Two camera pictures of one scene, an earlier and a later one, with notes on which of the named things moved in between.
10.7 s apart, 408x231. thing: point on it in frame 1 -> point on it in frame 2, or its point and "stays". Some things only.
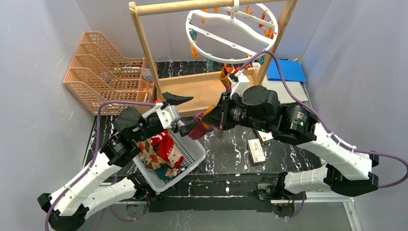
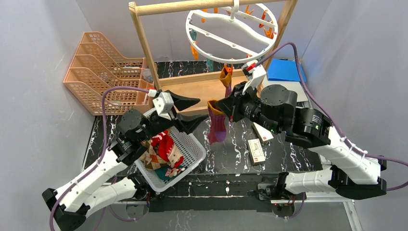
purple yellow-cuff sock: (202, 128) -> (217, 131)
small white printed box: (256, 150) stays
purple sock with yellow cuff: (224, 80) stays
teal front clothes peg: (210, 64) stays
